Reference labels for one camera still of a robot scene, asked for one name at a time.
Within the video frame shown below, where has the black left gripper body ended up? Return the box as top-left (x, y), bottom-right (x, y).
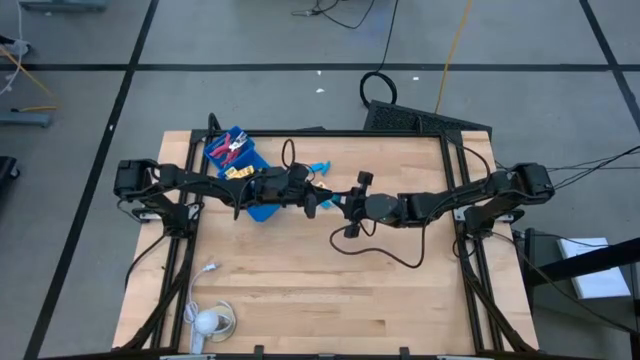
top-left (259, 167), bottom-right (318, 220)

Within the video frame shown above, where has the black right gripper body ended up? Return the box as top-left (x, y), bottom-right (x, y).
top-left (344, 171), bottom-right (401, 239)

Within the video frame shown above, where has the blue three-compartment plastic basket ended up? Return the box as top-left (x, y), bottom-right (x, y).
top-left (203, 125), bottom-right (291, 224)

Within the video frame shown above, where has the black mesh computer case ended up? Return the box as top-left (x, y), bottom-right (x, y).
top-left (362, 99), bottom-right (494, 142)

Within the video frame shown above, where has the black metal stand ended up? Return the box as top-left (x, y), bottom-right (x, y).
top-left (522, 237), bottom-right (640, 360)

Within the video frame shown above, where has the white paper pad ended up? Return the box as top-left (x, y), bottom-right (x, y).
top-left (556, 236), bottom-right (633, 301)

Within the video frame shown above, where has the black object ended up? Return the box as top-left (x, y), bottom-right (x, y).
top-left (0, 155), bottom-right (21, 195)

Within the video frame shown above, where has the black metal table frame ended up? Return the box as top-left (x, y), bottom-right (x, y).
top-left (117, 112), bottom-right (540, 357)

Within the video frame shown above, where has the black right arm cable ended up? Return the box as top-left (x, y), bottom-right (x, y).
top-left (328, 218), bottom-right (427, 270)

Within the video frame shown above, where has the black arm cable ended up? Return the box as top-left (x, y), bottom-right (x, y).
top-left (117, 138), bottom-right (297, 292)
top-left (328, 218), bottom-right (427, 270)

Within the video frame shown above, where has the white lamp cable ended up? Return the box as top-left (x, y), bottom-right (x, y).
top-left (182, 262), bottom-right (236, 336)

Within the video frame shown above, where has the black coiled cable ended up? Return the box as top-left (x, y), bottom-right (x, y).
top-left (358, 0), bottom-right (400, 109)

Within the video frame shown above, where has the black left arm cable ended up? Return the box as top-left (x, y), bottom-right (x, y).
top-left (117, 138), bottom-right (297, 292)

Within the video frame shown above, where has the thin black floor cable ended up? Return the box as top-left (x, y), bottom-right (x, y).
top-left (291, 0), bottom-right (372, 30)

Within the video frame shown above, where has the yellow cable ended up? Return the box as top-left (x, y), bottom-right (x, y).
top-left (433, 0), bottom-right (474, 115)
top-left (0, 46), bottom-right (58, 114)

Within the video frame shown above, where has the black cable bundle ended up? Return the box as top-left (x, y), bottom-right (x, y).
top-left (462, 128), bottom-right (640, 204)

